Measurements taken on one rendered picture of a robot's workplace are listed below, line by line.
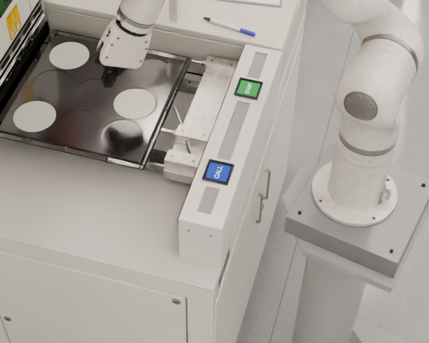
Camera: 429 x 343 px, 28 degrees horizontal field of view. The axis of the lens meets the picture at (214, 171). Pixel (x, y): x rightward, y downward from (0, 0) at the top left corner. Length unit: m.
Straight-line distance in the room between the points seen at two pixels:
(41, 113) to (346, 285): 0.83
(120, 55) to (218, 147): 0.29
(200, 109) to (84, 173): 0.31
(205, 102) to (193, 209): 0.39
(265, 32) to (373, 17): 0.57
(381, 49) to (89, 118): 0.74
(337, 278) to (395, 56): 0.65
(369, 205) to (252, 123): 0.31
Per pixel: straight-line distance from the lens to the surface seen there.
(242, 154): 1.85
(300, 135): 3.20
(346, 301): 2.17
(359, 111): 1.59
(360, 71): 1.58
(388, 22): 1.64
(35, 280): 2.04
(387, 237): 1.86
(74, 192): 1.98
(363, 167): 1.78
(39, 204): 1.97
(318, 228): 1.85
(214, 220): 1.74
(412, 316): 2.81
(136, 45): 1.88
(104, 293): 1.97
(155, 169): 1.99
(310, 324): 2.29
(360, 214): 1.88
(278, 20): 2.16
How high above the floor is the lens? 2.37
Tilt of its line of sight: 51 degrees down
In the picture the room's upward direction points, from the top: 1 degrees clockwise
